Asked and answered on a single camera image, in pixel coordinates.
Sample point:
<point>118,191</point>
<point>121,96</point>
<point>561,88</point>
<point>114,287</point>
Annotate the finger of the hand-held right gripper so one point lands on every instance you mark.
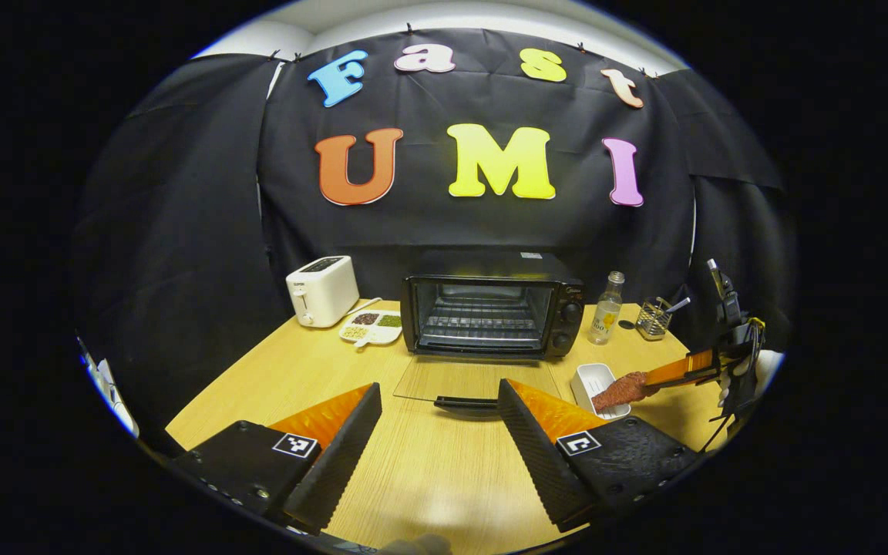
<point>687,368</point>

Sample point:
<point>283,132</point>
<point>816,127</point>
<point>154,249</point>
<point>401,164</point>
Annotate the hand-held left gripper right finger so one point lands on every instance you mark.
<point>536,459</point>

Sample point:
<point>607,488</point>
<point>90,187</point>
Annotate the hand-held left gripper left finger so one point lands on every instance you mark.
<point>344,455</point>

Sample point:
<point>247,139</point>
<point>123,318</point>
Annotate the brown meat piece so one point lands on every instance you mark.
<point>620,391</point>

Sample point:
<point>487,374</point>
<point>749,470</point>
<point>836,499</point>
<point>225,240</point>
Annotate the black electric oven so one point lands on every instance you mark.
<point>490,266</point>

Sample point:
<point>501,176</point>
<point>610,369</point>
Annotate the clear glass cup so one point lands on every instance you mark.
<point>652,322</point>

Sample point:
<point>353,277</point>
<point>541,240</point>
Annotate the metal spoon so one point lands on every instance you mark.
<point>679,304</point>

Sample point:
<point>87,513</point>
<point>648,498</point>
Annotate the white rectangular tray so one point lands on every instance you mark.
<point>592,379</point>

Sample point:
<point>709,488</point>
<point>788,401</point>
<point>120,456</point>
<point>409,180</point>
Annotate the clear glass bottle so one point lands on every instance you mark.
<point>606,312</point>

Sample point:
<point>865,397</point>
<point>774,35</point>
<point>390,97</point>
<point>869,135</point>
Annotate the white divided dish with beans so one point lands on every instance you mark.
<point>371,327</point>

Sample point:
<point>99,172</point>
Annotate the white toaster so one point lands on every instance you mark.
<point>323,291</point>

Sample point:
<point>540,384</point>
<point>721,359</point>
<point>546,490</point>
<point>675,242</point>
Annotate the black backdrop cloth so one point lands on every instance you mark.
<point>182,231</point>

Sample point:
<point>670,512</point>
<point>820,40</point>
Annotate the row of black cloth clips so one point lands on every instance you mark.
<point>409,29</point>

